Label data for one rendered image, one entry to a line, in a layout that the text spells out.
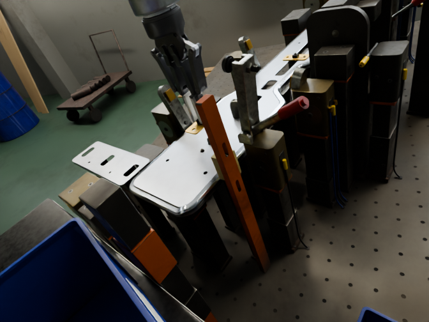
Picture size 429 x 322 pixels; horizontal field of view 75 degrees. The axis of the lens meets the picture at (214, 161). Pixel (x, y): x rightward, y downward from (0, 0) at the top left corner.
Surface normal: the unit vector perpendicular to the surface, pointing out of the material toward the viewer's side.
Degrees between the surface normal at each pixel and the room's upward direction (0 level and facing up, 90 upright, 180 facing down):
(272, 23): 90
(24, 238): 0
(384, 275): 0
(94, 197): 0
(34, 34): 90
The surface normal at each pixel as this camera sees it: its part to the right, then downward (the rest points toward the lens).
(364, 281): -0.30, -0.74
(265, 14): -0.37, 0.67
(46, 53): 0.88, 0.03
